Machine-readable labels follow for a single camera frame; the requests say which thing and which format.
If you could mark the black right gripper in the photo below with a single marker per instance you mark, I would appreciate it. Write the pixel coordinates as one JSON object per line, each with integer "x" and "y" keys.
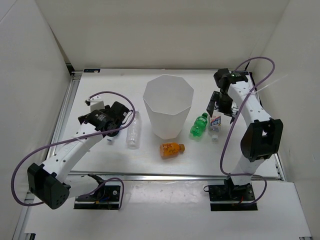
{"x": 227, "y": 111}

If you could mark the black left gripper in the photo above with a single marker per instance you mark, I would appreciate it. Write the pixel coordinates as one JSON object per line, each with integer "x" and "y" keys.
{"x": 106, "y": 108}

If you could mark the blue label clear plastic bottle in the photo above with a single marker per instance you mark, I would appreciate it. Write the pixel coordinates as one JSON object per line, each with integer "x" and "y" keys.
{"x": 112, "y": 140}

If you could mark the green plastic soda bottle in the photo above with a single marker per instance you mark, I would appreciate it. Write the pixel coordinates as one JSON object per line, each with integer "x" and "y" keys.
{"x": 199, "y": 125}

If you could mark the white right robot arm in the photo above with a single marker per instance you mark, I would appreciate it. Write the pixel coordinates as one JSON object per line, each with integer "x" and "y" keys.
{"x": 263, "y": 135}

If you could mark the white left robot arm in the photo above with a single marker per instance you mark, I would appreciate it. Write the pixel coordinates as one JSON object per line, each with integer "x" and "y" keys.
{"x": 49, "y": 181}

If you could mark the white octagonal bin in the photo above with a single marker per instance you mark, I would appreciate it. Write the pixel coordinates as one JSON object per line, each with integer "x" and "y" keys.
{"x": 168, "y": 100}

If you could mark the clear unlabelled plastic bottle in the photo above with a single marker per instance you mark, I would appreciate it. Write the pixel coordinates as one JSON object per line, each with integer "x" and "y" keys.
{"x": 134, "y": 132}

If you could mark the orange plastic bottle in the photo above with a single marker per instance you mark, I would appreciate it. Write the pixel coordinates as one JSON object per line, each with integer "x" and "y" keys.
{"x": 171, "y": 149}

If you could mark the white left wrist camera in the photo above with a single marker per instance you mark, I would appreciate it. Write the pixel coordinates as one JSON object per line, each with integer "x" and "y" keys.
{"x": 95, "y": 103}

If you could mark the aluminium table edge rail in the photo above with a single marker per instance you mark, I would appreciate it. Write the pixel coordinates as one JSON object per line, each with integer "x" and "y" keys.
{"x": 202, "y": 156}

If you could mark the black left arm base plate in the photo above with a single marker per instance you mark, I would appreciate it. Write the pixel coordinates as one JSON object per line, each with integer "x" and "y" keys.
{"x": 108, "y": 197}

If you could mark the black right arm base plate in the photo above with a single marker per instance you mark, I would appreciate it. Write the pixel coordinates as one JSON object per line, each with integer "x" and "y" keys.
{"x": 221, "y": 200}

